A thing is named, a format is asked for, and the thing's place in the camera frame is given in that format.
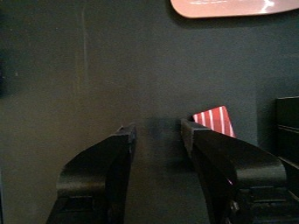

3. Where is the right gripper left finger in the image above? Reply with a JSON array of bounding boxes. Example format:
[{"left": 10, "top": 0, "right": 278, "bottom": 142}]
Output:
[{"left": 46, "top": 122, "right": 138, "bottom": 224}]

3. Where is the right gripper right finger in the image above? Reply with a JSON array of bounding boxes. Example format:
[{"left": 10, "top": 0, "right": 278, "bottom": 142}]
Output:
[{"left": 181, "top": 118, "right": 299, "bottom": 224}]

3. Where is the red salmon block toy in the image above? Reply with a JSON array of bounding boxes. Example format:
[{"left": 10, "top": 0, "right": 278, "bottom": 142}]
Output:
[{"left": 191, "top": 105, "right": 239, "bottom": 139}]

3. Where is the pink plastic tray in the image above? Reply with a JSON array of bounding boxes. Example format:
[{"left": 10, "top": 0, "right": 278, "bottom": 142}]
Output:
[{"left": 170, "top": 0, "right": 299, "bottom": 19}]

